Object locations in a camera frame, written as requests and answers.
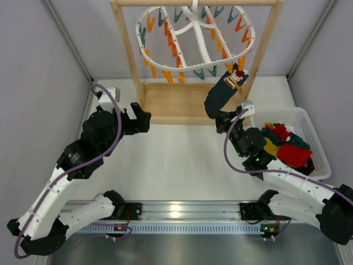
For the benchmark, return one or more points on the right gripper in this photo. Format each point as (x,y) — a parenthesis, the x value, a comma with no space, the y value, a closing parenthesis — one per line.
(224,121)

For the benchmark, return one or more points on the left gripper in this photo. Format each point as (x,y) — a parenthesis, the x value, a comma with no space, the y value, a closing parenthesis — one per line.
(133,121)

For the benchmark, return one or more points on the black sock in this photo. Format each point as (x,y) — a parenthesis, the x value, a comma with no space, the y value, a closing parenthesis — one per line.
(224,90)

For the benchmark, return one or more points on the yellow sock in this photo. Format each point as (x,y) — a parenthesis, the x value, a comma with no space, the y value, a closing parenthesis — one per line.
(271,148)

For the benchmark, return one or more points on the red sock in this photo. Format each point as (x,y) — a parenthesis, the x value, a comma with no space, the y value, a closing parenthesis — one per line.
(279,130)
(293,156)

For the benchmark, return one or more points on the white oval clip hanger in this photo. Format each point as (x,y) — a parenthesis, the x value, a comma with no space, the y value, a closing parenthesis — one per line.
(188,18)

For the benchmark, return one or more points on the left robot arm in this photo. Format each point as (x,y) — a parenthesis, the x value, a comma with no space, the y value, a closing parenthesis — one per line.
(44,228)

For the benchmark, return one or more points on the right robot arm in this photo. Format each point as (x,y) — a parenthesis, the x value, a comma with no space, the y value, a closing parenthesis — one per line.
(336,225)

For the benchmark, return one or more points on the wooden hanger stand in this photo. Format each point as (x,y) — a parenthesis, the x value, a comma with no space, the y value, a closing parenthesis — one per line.
(176,102)

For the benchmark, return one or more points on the teal sock in basket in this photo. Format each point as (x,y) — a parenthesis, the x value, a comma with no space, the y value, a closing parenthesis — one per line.
(295,140)

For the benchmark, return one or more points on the white plastic basket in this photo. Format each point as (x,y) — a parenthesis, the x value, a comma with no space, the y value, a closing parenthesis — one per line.
(298,121)

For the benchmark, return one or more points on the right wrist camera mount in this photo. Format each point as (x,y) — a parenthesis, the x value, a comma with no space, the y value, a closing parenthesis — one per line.
(247,109)

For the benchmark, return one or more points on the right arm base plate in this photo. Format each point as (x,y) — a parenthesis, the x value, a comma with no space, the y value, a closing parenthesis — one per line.
(255,211)

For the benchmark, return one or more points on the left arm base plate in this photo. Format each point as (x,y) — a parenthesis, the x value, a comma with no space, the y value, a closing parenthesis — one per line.
(131,212)

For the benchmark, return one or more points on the aluminium rail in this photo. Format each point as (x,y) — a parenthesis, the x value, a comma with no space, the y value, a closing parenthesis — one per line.
(190,211)

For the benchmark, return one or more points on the grey slotted cable duct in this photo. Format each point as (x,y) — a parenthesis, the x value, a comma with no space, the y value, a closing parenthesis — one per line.
(201,228)

